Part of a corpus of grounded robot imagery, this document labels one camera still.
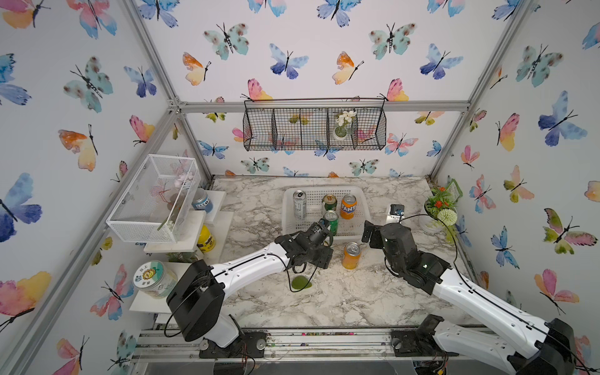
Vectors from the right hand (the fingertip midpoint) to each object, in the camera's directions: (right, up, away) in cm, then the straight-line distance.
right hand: (380, 221), depth 76 cm
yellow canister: (-62, -8, +12) cm, 64 cm away
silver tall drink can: (-27, +5, +19) cm, 33 cm away
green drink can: (-14, +1, +15) cm, 20 cm away
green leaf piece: (-27, -24, +13) cm, 38 cm away
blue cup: (-61, +7, +6) cm, 61 cm away
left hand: (-17, -11, +6) cm, 21 cm away
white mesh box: (-69, +7, -3) cm, 70 cm away
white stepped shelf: (-64, -2, +30) cm, 71 cm away
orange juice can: (-8, -13, +6) cm, 16 cm away
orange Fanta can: (-7, +4, +20) cm, 21 cm away
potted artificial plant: (+26, +2, +12) cm, 29 cm away
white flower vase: (-9, +35, +19) cm, 41 cm away
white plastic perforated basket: (-6, -6, +25) cm, 26 cm away
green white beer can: (-14, +6, +20) cm, 25 cm away
